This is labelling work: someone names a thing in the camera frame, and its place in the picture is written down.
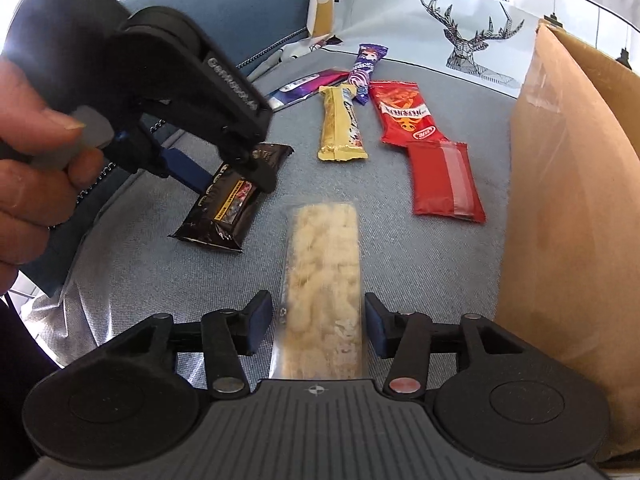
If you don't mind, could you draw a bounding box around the gold snack bar packet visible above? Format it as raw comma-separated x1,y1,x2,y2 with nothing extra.
317,84,371,163

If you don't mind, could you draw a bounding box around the clear pale cracker packet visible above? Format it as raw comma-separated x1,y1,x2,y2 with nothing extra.
270,201,363,381

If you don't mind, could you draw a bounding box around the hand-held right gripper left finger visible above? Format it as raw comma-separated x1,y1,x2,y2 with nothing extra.
107,290,275,401

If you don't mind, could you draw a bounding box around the dark brown snack packet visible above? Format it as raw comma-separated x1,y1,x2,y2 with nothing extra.
167,142,295,253

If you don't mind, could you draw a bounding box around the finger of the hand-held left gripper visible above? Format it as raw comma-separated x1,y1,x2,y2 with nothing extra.
142,100,279,194
106,126,214,194

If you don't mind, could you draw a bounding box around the red printed snack packet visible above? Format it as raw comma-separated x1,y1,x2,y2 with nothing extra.
368,80,453,147

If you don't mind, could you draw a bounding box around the white deer printed cloth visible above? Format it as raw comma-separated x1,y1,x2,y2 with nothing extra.
240,0,640,92

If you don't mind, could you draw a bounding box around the brown cardboard box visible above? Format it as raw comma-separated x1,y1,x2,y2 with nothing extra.
492,19,640,466

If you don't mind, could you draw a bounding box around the silver purple packet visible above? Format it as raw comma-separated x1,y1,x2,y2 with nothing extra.
265,69,351,112

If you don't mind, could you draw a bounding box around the purple twisted candy packet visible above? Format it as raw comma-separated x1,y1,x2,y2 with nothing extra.
347,42,390,107

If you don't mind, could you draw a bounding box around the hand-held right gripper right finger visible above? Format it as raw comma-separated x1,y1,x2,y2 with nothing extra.
364,292,531,398

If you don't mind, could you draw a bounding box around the blue sofa back cushion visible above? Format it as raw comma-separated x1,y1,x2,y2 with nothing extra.
119,0,312,82

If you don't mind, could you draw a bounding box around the plain red snack packet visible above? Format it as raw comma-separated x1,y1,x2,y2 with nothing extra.
407,141,487,224

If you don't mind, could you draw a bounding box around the person's left hand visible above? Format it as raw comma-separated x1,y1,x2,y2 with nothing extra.
0,54,108,297

